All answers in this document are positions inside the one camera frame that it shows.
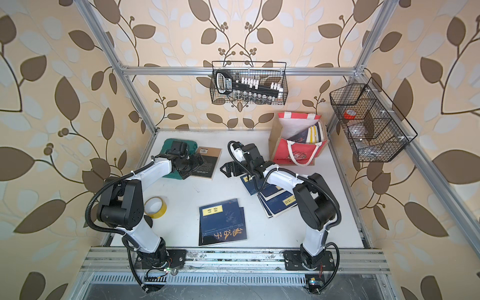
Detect brown and black book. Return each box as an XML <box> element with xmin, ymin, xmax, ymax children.
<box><xmin>192</xmin><ymin>147</ymin><xmax>222</xmax><ymax>180</ymax></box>

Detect yellow cartoon man book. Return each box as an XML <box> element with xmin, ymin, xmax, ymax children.
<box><xmin>306</xmin><ymin>125</ymin><xmax>319</xmax><ymax>144</ymax></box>

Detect black and white large book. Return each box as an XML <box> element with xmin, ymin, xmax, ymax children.
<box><xmin>316</xmin><ymin>121</ymin><xmax>326</xmax><ymax>143</ymax></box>

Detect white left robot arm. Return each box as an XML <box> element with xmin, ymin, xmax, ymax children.
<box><xmin>84</xmin><ymin>141</ymin><xmax>205</xmax><ymax>293</ymax></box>

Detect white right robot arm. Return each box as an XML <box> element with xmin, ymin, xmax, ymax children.
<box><xmin>221</xmin><ymin>141</ymin><xmax>342</xmax><ymax>271</ymax></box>

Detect red and burlap canvas bag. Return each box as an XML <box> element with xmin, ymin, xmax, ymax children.
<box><xmin>269</xmin><ymin>111</ymin><xmax>328</xmax><ymax>166</ymax></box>

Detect green plastic tool case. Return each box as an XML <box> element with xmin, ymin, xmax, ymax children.
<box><xmin>151</xmin><ymin>140</ymin><xmax>197</xmax><ymax>178</ymax></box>

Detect navy book with yellow label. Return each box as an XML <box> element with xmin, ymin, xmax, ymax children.
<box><xmin>259</xmin><ymin>184</ymin><xmax>286</xmax><ymax>201</ymax></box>

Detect yellow tape roll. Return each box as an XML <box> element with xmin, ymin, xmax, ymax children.
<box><xmin>144</xmin><ymin>197</ymin><xmax>167</xmax><ymax>219</ymax></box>

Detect navy book yellow label front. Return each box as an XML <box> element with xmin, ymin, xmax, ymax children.
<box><xmin>199</xmin><ymin>198</ymin><xmax>243</xmax><ymax>246</ymax></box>

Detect dark book large white characters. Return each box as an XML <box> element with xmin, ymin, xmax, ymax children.
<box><xmin>198</xmin><ymin>207</ymin><xmax>248</xmax><ymax>246</ymax></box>

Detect socket wrench set in basket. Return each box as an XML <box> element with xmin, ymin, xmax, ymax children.
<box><xmin>213</xmin><ymin>70</ymin><xmax>285</xmax><ymax>98</ymax></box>

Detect red tape roll in basket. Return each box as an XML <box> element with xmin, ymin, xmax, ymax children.
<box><xmin>343</xmin><ymin>109</ymin><xmax>357</xmax><ymax>120</ymax></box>

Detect black wire basket back wall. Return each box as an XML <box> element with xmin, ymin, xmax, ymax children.
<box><xmin>209</xmin><ymin>60</ymin><xmax>288</xmax><ymax>107</ymax></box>

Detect black wire basket wall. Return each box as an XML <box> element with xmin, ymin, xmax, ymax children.
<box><xmin>329</xmin><ymin>78</ymin><xmax>418</xmax><ymax>163</ymax></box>
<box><xmin>209</xmin><ymin>60</ymin><xmax>288</xmax><ymax>107</ymax></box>

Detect black wire basket right wall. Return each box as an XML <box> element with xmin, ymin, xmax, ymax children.
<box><xmin>329</xmin><ymin>78</ymin><xmax>418</xmax><ymax>163</ymax></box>

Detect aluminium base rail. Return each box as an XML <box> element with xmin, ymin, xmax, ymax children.
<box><xmin>80</xmin><ymin>245</ymin><xmax>393</xmax><ymax>288</ymax></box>

